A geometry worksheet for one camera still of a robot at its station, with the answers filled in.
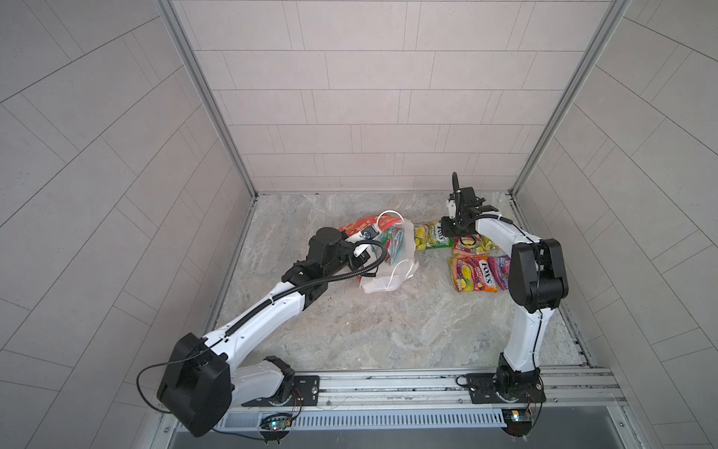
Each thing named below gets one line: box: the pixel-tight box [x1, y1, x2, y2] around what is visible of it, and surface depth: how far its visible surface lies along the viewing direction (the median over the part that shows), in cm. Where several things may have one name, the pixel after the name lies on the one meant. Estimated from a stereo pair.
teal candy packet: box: [378, 226, 405, 266], surface depth 92 cm
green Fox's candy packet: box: [414, 220, 455, 251], surface depth 99 cm
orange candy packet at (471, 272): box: [446, 253, 499, 293], surface depth 93 cm
